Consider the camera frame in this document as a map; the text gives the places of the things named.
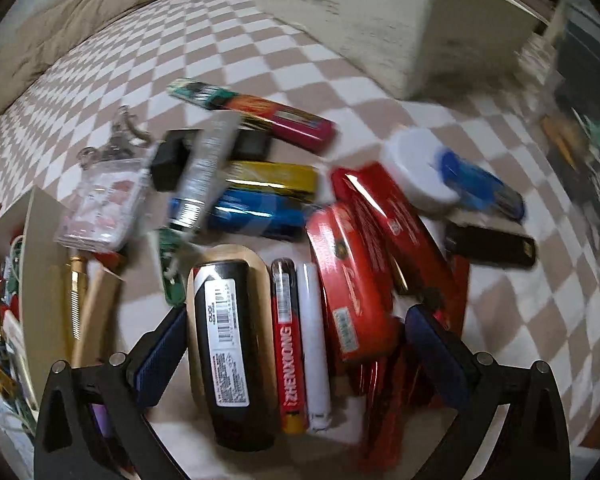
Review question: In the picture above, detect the pile of lighters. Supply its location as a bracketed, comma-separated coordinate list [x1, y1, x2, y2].
[65, 77, 538, 466]

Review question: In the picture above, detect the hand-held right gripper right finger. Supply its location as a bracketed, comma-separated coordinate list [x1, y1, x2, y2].
[404, 304, 571, 480]

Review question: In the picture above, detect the metal eyelash curler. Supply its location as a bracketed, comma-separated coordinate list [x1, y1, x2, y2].
[77, 105, 156, 173]

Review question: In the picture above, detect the white shallow cardboard box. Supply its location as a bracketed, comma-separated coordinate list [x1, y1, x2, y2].
[0, 187, 71, 441]

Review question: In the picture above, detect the green clip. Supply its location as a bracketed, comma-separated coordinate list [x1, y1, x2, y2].
[157, 227, 193, 307]

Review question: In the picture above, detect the jumble of lighters and packets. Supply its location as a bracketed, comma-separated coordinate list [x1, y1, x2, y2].
[0, 205, 38, 433]

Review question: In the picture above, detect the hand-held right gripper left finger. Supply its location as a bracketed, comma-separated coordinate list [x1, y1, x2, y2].
[34, 304, 189, 480]

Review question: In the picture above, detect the small black box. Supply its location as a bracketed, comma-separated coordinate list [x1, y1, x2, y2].
[150, 129, 203, 192]

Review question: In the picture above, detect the clear plastic storage bin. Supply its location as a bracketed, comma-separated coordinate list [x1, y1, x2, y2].
[517, 0, 600, 278]

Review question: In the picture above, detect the beige quilted blanket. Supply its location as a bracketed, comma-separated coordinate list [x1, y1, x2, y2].
[0, 0, 248, 118]

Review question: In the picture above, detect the white shoebox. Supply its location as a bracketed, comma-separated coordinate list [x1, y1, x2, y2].
[247, 0, 543, 101]

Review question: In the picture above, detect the clear plastic case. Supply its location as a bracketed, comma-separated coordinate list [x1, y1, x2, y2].
[55, 167, 148, 252]

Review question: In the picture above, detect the white round jar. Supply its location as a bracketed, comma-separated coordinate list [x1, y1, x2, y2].
[384, 128, 463, 216]

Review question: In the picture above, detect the silver tube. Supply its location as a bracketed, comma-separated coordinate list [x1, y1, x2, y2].
[167, 111, 243, 233]

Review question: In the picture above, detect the black lighter with white label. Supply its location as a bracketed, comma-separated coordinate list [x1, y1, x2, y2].
[187, 259, 281, 450]

